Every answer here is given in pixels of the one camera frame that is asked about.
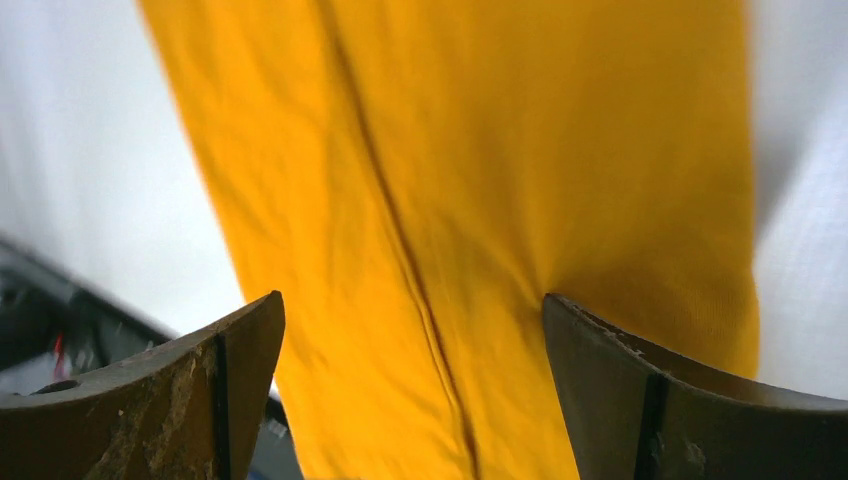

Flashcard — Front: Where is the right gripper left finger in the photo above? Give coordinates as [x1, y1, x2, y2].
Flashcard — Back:
[1, 291, 285, 479]

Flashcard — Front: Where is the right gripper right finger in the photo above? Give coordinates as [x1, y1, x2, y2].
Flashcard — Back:
[543, 294, 847, 479]

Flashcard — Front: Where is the yellow t shirt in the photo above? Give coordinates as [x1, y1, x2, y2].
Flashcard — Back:
[141, 1, 759, 479]

